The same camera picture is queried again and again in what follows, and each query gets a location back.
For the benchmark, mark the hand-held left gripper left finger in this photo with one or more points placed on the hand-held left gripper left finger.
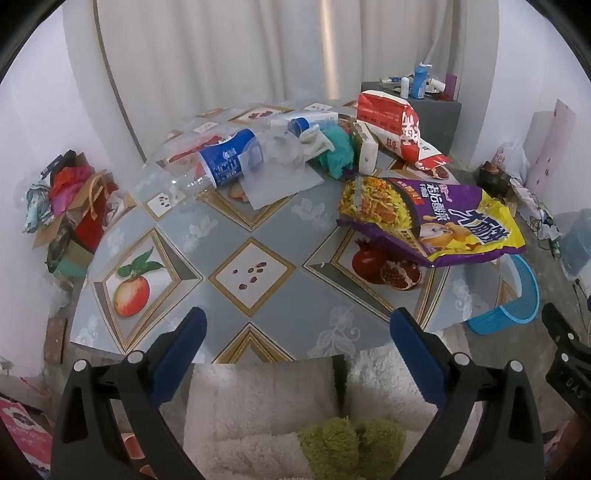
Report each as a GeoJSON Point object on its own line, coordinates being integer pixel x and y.
{"type": "Point", "coordinates": [182, 350]}

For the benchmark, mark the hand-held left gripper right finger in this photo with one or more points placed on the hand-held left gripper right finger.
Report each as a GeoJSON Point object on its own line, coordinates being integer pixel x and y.
{"type": "Point", "coordinates": [415, 355]}

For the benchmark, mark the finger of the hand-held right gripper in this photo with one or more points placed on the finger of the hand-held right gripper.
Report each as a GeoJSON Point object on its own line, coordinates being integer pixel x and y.
{"type": "Point", "coordinates": [558, 325]}

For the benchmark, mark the blue plastic basket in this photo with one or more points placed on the blue plastic basket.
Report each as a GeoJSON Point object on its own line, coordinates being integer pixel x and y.
{"type": "Point", "coordinates": [501, 318]}

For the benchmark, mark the purple yellow snack bag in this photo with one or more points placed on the purple yellow snack bag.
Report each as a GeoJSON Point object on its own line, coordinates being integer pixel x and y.
{"type": "Point", "coordinates": [452, 221]}

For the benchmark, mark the white tissue paper sheet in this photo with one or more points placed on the white tissue paper sheet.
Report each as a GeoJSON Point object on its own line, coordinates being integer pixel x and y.
{"type": "Point", "coordinates": [277, 184]}

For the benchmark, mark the large clear bottle blue label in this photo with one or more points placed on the large clear bottle blue label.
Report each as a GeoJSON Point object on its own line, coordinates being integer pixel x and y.
{"type": "Point", "coordinates": [228, 159]}

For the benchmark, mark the white green carton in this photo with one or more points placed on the white green carton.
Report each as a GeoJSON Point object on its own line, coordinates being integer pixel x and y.
{"type": "Point", "coordinates": [367, 152]}

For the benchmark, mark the teal plastic bag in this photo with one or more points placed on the teal plastic bag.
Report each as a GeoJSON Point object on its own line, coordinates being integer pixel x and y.
{"type": "Point", "coordinates": [339, 152]}

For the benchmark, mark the red white snack bag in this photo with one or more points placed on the red white snack bag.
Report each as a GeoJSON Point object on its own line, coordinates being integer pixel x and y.
{"type": "Point", "coordinates": [392, 115]}

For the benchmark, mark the blue water jug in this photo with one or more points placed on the blue water jug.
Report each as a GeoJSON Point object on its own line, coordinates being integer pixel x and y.
{"type": "Point", "coordinates": [575, 244]}

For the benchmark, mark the white fluffy garment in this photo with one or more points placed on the white fluffy garment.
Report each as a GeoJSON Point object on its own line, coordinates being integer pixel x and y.
{"type": "Point", "coordinates": [258, 406]}

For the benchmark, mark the green fluffy patch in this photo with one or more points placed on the green fluffy patch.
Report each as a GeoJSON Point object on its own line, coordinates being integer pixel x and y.
{"type": "Point", "coordinates": [341, 445]}

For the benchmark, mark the printed fruit tablecloth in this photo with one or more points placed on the printed fruit tablecloth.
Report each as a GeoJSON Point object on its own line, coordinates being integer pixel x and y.
{"type": "Point", "coordinates": [277, 230]}

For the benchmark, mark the dark box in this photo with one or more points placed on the dark box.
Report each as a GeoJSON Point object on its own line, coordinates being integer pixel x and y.
{"type": "Point", "coordinates": [494, 177]}

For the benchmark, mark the red paper bag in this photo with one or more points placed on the red paper bag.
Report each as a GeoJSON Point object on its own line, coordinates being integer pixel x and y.
{"type": "Point", "coordinates": [92, 217]}

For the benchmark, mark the white plastic bag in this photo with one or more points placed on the white plastic bag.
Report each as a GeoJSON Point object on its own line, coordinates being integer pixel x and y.
{"type": "Point", "coordinates": [512, 159]}

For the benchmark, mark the pink printed bag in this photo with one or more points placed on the pink printed bag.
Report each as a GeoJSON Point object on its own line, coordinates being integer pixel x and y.
{"type": "Point", "coordinates": [23, 429]}

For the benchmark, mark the brown cardboard piece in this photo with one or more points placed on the brown cardboard piece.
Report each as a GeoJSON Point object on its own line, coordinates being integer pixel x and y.
{"type": "Point", "coordinates": [48, 233]}

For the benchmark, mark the pink board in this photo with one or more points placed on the pink board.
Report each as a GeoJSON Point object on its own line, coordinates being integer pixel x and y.
{"type": "Point", "coordinates": [554, 138]}

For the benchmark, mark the red cloth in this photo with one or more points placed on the red cloth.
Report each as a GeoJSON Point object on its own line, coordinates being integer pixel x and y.
{"type": "Point", "coordinates": [69, 187]}

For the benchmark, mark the grey cabinet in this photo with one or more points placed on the grey cabinet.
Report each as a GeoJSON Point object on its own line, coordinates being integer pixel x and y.
{"type": "Point", "coordinates": [443, 120]}

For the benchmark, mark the small crushed bottle blue label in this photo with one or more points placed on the small crushed bottle blue label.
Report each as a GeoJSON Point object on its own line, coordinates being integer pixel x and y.
{"type": "Point", "coordinates": [300, 125]}

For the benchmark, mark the white flat box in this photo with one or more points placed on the white flat box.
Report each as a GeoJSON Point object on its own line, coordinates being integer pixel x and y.
{"type": "Point", "coordinates": [319, 111]}

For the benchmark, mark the purple box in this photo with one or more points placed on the purple box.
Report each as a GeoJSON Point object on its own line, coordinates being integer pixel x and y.
{"type": "Point", "coordinates": [449, 86]}

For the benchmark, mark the small white bottle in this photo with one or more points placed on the small white bottle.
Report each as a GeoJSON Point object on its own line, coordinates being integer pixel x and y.
{"type": "Point", "coordinates": [405, 88]}

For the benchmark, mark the white cream tube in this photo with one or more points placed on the white cream tube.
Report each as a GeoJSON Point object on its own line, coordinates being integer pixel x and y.
{"type": "Point", "coordinates": [436, 84]}

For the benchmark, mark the grey curved tube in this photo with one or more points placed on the grey curved tube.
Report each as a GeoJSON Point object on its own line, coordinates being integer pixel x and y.
{"type": "Point", "coordinates": [115, 87]}

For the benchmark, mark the blue white bottle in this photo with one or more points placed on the blue white bottle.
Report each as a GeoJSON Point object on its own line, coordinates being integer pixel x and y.
{"type": "Point", "coordinates": [419, 83]}

